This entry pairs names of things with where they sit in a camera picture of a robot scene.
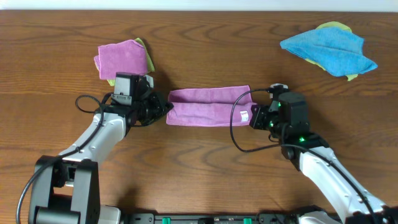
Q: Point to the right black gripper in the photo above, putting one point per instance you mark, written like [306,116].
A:
[259,111]

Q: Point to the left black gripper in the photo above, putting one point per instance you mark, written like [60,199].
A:
[154,107]

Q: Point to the purple microfiber cloth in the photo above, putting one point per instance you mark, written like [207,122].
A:
[210,107]

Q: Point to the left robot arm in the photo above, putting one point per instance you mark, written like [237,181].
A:
[65,188]

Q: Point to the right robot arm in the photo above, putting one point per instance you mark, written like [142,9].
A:
[286,118]

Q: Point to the folded green cloth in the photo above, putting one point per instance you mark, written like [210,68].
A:
[150,63]

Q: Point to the folded purple cloth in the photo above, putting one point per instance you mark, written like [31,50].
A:
[122,59]

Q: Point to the blue microfiber cloth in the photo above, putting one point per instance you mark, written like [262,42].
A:
[338,51]

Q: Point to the crumpled green cloth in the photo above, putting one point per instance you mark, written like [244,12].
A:
[342,27]

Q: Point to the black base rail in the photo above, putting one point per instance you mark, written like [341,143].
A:
[262,218]

